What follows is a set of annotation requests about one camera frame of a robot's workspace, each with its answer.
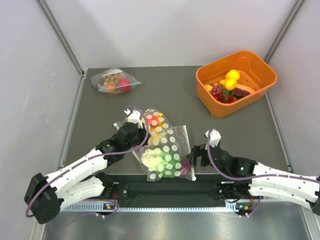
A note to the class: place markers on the polka dot bag with fruit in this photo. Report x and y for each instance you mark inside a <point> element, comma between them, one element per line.
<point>157,123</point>

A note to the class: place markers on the grey slotted cable duct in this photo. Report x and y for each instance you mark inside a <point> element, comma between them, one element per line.
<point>107,207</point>

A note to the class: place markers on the fake red strawberries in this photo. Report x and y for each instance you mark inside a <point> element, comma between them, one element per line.
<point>225,99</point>

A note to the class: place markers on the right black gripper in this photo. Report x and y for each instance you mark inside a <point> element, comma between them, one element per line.
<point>197,151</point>

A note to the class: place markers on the fake green lettuce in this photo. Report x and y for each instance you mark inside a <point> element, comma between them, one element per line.
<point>169,165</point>

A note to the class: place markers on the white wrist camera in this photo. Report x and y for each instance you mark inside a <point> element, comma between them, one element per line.
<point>134,116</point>
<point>214,137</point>

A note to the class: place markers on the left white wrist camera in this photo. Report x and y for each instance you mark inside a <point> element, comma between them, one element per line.
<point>134,116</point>

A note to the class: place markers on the small orange fake fruit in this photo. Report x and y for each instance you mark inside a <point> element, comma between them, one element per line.
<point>208,88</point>

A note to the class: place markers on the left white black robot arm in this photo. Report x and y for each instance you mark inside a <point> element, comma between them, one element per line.
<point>47,195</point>

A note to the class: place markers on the clear bag with nuts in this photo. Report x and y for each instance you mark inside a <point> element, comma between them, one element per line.
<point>114,81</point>

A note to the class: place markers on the fake purple grapes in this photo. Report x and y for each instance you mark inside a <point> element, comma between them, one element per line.
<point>216,90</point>

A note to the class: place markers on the orange plastic bin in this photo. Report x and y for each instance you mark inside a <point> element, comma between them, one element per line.
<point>254,72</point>

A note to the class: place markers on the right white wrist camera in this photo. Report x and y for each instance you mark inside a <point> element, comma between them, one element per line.
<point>214,137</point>

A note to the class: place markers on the yellow fake lemon lower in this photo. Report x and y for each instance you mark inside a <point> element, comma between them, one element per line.
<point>230,84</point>

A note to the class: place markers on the fake red onion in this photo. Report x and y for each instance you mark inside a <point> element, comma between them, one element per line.
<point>185,167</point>

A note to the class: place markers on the yellow fake lemon upper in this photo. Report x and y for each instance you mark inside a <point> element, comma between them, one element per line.
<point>233,74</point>

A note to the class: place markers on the polka dot bag with vegetables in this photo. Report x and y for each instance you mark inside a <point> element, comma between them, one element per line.
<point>174,139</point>

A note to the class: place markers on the fake meat slice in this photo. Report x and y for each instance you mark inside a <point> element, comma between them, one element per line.
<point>242,91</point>

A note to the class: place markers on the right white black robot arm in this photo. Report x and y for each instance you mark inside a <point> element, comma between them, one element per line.
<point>260,180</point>

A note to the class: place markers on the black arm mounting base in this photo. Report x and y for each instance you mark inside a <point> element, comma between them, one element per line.
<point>134,190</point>

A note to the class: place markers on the yellow fake lemon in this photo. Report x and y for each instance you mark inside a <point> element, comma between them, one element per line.
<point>230,84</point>
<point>233,74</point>

